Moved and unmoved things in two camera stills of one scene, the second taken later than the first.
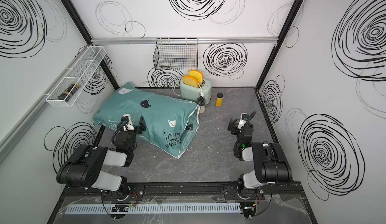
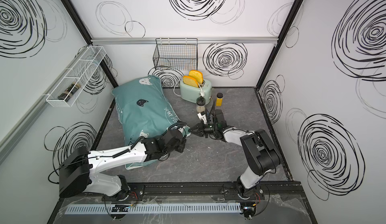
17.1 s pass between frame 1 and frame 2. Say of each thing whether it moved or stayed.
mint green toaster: stayed
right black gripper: moved
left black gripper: moved
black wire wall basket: stayed
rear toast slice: stayed
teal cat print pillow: moved
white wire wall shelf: stayed
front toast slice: stayed
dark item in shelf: stayed
